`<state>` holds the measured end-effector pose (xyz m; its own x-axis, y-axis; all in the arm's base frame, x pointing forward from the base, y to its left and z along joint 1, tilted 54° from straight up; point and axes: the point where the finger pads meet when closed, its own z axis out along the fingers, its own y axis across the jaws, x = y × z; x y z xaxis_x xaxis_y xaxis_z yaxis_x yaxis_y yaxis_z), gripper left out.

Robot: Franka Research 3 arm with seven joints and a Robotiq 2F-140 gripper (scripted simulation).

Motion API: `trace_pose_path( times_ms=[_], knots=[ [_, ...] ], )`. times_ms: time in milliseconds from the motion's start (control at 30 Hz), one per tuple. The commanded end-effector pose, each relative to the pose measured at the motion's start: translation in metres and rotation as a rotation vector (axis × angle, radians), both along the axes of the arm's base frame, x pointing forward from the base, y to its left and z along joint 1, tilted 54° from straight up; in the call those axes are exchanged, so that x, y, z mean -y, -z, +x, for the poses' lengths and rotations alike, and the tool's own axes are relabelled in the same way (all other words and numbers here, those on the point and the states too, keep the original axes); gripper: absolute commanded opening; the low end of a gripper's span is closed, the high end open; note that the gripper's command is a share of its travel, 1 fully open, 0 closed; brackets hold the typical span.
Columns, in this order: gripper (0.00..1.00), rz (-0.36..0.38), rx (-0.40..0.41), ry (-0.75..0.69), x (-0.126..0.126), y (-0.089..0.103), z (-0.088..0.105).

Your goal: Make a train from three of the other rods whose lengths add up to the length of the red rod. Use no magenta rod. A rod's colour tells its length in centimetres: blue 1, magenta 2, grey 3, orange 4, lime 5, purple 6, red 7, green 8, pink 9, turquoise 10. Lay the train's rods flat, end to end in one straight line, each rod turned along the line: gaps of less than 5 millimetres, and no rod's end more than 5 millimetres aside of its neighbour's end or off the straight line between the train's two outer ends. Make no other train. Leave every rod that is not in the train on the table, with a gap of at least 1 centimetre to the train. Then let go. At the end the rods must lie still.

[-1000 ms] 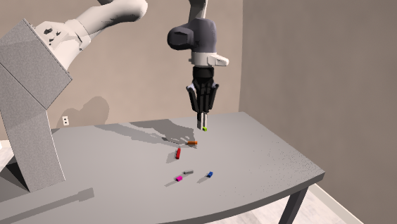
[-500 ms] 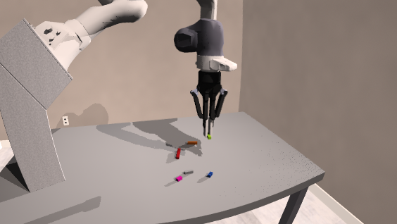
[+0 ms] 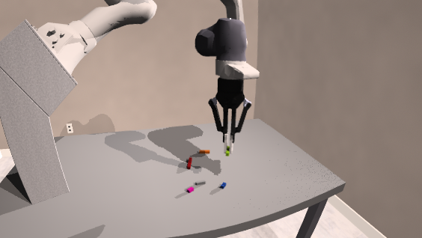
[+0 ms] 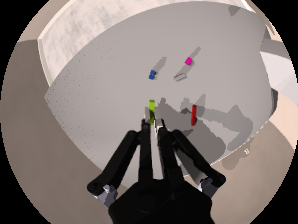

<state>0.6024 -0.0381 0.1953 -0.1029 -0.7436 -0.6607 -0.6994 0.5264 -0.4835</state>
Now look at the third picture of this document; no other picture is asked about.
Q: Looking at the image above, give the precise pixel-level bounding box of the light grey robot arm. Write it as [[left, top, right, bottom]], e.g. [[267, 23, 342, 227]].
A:
[[32, 0, 259, 79]]

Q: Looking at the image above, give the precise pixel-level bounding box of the grey rod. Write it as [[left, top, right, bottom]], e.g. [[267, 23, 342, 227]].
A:
[[196, 180, 206, 186]]

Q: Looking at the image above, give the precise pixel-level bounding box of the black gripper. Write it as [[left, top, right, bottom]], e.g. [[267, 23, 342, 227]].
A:
[[208, 77, 251, 154]]

